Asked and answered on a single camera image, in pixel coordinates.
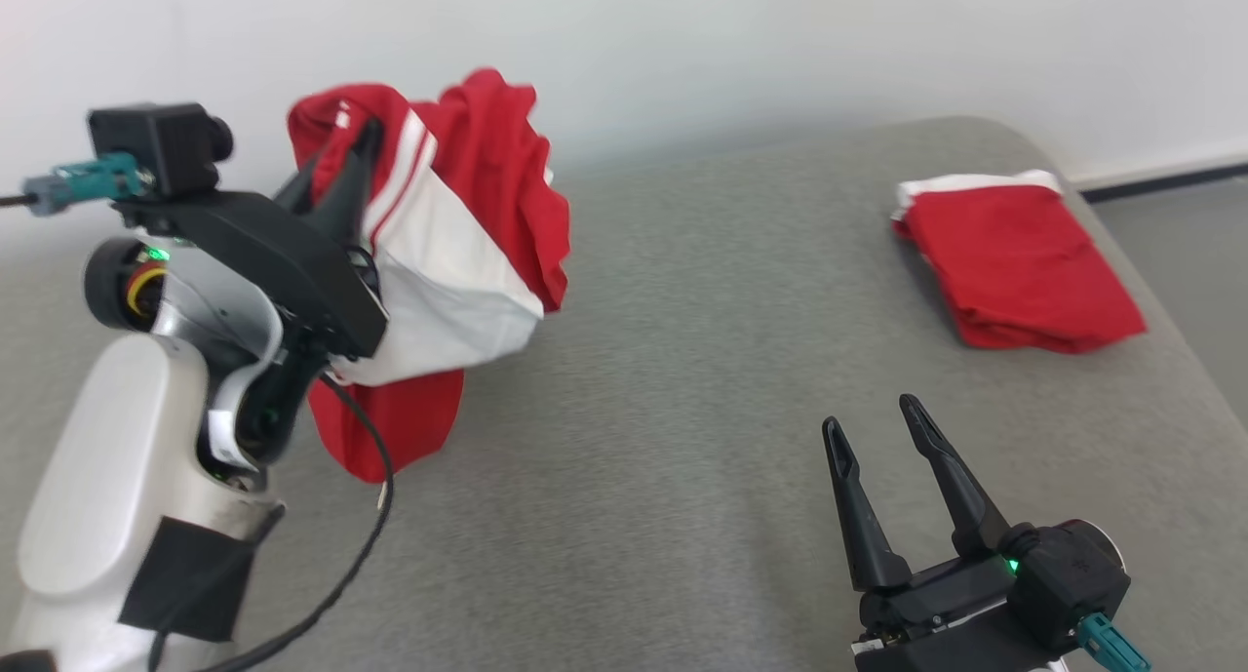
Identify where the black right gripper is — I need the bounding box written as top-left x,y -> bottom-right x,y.
822,394 -> 1069,672

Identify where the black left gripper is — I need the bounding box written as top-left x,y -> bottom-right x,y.
115,116 -> 391,361

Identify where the red shirt with white panel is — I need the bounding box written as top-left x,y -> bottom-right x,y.
286,67 -> 573,485

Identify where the red shirt with white trim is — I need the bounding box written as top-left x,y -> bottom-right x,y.
889,170 -> 1149,354

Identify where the teal right camera connector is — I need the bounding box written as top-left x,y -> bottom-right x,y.
1075,612 -> 1153,672

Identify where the teal camera connector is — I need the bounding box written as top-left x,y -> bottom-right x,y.
21,153 -> 155,217
1075,612 -> 1153,672

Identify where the teal left camera connector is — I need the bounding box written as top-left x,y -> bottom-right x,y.
21,153 -> 155,217

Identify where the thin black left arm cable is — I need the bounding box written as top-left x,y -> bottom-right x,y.
146,370 -> 396,672

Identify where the white wall skirting board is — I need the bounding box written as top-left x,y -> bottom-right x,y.
1068,138 -> 1248,190

